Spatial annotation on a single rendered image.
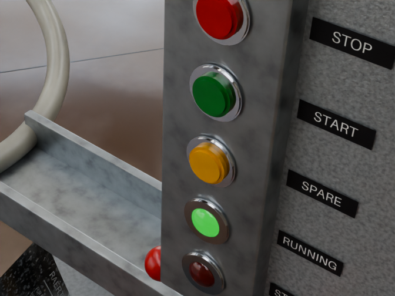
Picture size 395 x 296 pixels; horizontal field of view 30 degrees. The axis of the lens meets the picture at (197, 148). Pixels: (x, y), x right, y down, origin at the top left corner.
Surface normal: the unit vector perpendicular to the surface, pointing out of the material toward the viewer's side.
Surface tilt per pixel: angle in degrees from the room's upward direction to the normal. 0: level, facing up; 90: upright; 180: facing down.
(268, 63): 90
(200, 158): 90
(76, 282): 0
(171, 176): 90
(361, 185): 90
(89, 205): 2
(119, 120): 0
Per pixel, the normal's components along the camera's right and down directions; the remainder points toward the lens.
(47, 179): 0.07, -0.77
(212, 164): -0.58, 0.49
